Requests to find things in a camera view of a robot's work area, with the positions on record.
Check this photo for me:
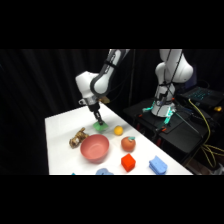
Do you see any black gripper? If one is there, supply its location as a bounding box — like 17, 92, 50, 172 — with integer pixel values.
87, 103, 105, 126

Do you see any green triangle block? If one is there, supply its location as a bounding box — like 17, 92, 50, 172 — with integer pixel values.
92, 121, 109, 132

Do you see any pink bowl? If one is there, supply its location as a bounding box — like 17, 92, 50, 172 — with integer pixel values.
79, 133, 111, 164

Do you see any yellow ball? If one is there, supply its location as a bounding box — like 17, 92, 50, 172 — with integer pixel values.
113, 125, 124, 137

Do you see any brown plush toy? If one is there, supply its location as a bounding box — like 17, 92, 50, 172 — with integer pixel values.
68, 127, 90, 149

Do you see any orange toy fruit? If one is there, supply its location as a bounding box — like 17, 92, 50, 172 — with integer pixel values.
120, 135, 137, 153

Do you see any red cube block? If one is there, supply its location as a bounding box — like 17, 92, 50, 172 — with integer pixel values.
120, 153, 137, 173

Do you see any light blue block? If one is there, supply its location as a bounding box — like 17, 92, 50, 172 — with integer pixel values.
95, 167, 114, 176

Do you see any black curtain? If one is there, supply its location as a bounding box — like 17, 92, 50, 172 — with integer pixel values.
0, 49, 224, 176

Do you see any blue rectangular block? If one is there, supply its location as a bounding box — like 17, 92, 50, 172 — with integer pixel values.
148, 155, 168, 175

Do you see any black robot stand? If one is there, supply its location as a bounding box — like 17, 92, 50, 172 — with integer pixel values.
123, 97, 224, 164

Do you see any black laptop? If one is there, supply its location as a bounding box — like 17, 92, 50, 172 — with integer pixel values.
177, 85, 224, 108

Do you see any yellow cable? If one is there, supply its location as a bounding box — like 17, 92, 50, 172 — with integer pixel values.
187, 98, 224, 169

